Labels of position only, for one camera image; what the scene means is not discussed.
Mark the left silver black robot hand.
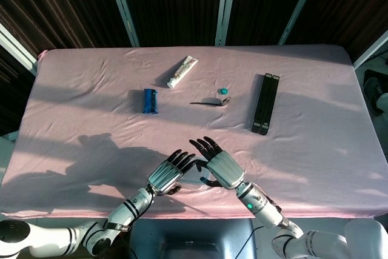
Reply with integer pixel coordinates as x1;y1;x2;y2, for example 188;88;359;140
146;149;196;197

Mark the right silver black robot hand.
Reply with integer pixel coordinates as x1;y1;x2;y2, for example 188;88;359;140
189;136;246;190

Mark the dark grey robot torso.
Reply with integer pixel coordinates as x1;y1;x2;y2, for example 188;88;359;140
129;218;257;259

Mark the metal spoon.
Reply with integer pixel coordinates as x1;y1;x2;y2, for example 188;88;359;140
189;96;233;107

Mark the black folding stand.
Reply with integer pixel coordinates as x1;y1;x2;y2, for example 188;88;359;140
251;72;281;135

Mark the blue and black package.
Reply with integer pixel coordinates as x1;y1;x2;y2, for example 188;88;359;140
142;88;160;115

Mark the pink tablecloth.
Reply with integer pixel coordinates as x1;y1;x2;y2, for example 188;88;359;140
0;44;388;220

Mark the white toothpaste tube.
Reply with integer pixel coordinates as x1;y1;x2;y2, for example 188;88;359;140
166;55;199;89

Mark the black object with white print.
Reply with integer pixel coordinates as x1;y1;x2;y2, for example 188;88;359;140
363;69;385;103

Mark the white rounded object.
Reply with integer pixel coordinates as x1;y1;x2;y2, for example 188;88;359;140
375;91;388;118

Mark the grey metal frame post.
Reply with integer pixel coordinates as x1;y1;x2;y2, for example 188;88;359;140
104;0;141;48
352;29;388;70
278;0;323;46
0;22;38;77
215;0;239;47

